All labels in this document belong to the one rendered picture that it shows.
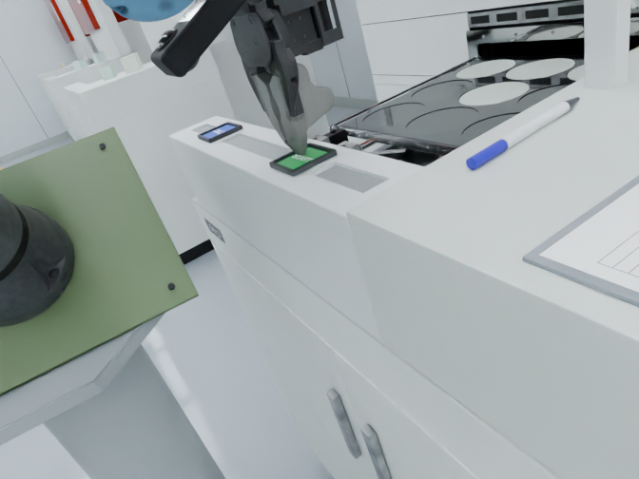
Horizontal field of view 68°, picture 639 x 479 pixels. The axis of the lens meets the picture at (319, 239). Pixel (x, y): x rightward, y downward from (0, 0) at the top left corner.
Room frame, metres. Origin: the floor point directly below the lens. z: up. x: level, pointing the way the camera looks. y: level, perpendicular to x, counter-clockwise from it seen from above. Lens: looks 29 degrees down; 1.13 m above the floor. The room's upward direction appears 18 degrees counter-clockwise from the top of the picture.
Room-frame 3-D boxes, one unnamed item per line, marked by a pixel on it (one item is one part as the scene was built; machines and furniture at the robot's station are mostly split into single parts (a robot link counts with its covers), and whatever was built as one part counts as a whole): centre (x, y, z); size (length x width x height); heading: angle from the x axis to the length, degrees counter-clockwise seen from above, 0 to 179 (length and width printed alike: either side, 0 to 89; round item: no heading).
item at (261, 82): (0.51, -0.02, 1.01); 0.06 x 0.03 x 0.09; 113
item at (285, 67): (0.47, -0.01, 1.06); 0.05 x 0.02 x 0.09; 23
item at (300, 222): (0.61, 0.04, 0.89); 0.55 x 0.09 x 0.14; 23
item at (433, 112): (0.69, -0.32, 0.90); 0.34 x 0.34 x 0.01; 23
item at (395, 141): (0.62, -0.15, 0.90); 0.38 x 0.01 x 0.01; 23
